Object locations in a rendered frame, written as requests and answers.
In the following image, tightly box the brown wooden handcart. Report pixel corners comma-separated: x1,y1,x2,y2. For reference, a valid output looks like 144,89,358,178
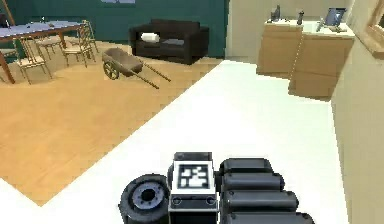
101,47,172,90

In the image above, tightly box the grey sofa cushion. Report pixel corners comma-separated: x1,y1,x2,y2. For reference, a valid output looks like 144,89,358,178
161,38,186,47

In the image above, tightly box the black sofa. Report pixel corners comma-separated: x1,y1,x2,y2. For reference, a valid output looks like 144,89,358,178
128,18,211,66

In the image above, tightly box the wooden dining table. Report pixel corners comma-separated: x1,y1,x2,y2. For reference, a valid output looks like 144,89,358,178
0,20,85,85

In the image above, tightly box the wooden slatted chair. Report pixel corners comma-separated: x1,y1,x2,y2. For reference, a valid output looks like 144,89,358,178
13,36,53,85
35,34,64,61
61,25,97,69

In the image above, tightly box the white pillow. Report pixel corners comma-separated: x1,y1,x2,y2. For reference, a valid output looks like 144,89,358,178
140,32,161,44

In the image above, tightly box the wooden framed window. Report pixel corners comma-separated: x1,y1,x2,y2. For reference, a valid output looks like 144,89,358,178
356,0,384,60

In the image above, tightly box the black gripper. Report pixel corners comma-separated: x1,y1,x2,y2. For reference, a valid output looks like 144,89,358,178
118,173,170,224

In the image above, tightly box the tan wooden kitchen cabinet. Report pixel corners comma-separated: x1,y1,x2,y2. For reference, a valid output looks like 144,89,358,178
287,21,356,100
256,21,304,80

